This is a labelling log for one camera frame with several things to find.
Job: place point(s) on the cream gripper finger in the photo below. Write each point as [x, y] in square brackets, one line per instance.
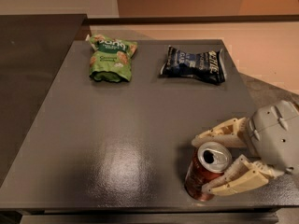
[230, 133]
[242, 176]

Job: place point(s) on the red coke can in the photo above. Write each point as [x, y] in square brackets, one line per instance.
[209, 161]

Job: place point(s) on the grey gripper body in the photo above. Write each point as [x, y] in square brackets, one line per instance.
[276, 137]

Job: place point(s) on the dark blue chip bag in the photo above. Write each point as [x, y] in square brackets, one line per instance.
[205, 66]

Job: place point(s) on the green snack bag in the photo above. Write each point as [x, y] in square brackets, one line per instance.
[111, 60]

